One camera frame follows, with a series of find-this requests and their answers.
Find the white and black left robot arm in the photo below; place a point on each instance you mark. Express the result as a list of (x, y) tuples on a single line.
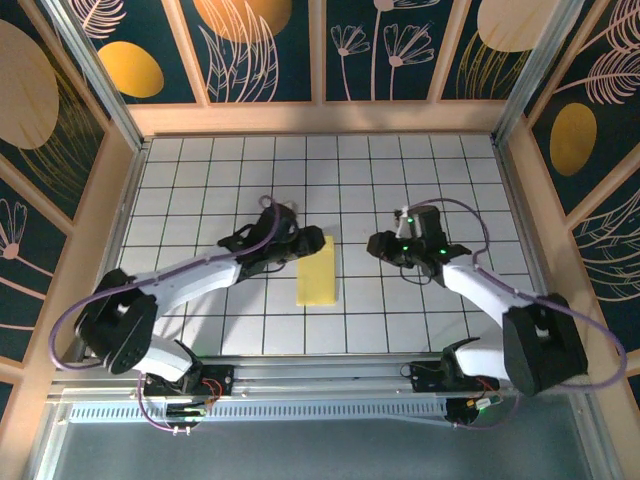
[(200, 277)]

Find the aluminium table side rail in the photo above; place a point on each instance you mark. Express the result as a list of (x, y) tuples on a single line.
[(120, 235), (524, 235)]

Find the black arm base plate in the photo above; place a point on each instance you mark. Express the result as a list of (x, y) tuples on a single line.
[(220, 375), (425, 377)]

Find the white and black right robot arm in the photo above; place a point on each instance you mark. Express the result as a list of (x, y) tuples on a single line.
[(480, 287)]

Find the aluminium front rail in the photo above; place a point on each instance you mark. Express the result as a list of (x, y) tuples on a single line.
[(320, 375)]

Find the aluminium corner post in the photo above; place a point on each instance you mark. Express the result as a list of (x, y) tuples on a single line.
[(540, 65), (100, 85)]

